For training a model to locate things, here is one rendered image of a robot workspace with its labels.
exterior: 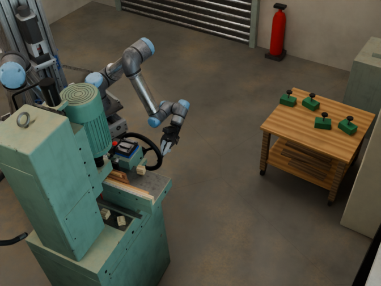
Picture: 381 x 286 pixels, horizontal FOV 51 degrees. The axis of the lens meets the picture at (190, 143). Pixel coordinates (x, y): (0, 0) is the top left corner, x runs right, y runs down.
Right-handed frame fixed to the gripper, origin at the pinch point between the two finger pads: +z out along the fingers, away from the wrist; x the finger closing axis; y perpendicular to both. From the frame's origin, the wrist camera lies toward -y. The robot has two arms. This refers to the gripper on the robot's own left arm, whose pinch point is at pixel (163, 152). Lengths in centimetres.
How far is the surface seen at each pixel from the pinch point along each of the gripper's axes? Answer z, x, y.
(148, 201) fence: 31, -19, -35
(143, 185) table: 24.0, -8.8, -26.4
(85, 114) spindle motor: 8, 5, -77
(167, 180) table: 17.1, -18.4, -22.4
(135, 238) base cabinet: 50, -11, -15
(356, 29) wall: -204, -75, 154
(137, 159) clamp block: 11.4, 3.5, -20.1
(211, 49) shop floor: -169, 76, 188
